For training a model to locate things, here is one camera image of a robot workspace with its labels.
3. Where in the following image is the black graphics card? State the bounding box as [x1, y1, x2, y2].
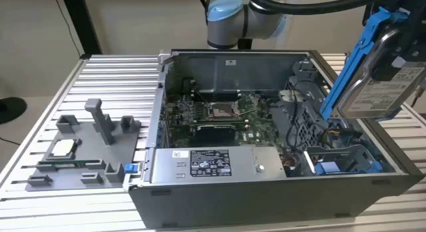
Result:
[190, 124, 238, 147]

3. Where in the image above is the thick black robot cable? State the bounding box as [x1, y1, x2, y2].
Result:
[244, 0, 371, 16]

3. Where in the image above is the grey parts rack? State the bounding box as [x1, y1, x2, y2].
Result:
[24, 98, 143, 193]

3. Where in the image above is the metal socket cover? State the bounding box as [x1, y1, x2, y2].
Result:
[236, 95, 260, 116]

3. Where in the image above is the black round stand base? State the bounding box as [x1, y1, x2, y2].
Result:
[0, 96, 27, 124]

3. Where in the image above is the coloured disk wire bundle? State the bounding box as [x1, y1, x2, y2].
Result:
[321, 127, 343, 143]

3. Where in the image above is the black looped case wire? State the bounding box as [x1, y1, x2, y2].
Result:
[284, 88, 321, 155]

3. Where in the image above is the CPU socket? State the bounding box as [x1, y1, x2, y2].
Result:
[208, 102, 240, 119]

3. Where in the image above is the grey disk bay cage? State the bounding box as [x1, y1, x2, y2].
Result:
[272, 59, 398, 178]

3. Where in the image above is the black upright post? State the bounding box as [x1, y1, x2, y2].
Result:
[59, 0, 103, 55]

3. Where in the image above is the green motherboard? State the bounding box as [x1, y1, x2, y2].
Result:
[163, 91, 290, 153]

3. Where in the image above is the green RAM stick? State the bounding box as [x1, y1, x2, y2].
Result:
[37, 160, 100, 168]

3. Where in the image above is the black RAM slot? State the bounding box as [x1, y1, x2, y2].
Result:
[194, 95, 240, 102]
[194, 90, 240, 96]

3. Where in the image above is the silver CPU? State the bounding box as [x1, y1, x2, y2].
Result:
[49, 139, 79, 157]

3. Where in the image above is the grey open PC case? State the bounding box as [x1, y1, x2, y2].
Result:
[123, 48, 426, 230]

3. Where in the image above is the thin black cable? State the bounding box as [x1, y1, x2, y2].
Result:
[195, 0, 211, 25]

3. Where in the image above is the silver power supply unit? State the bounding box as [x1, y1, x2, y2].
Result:
[150, 146, 287, 184]

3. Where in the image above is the hard disk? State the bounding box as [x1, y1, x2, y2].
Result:
[314, 160, 385, 175]
[319, 6, 426, 122]

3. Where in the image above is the thin metal locking lever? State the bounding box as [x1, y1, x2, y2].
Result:
[194, 89, 211, 105]

